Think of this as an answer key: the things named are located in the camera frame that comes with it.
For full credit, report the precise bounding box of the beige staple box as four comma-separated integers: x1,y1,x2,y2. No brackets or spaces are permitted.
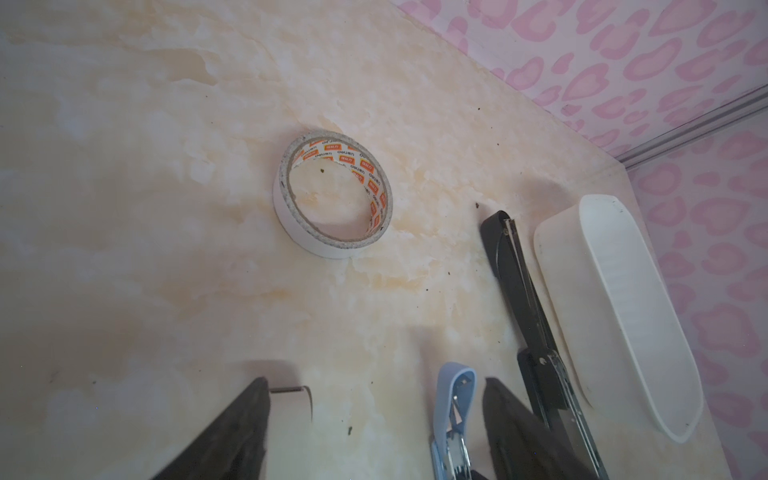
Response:
260,386,313,480

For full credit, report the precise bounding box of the black stapler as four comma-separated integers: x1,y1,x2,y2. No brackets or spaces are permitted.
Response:
480,210,608,479

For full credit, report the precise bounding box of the white plastic tray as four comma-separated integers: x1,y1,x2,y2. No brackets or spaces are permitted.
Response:
534,194,704,443

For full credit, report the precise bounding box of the clear tape roll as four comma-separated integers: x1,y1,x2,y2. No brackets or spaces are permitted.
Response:
273,130,394,259

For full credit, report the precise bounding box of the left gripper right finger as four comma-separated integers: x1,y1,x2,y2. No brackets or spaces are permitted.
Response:
482,377,596,480

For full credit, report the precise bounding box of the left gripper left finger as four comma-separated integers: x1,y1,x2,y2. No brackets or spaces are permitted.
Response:
155,377,270,479

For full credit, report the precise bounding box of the blue staple box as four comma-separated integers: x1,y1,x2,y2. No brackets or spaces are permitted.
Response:
430,362,477,480

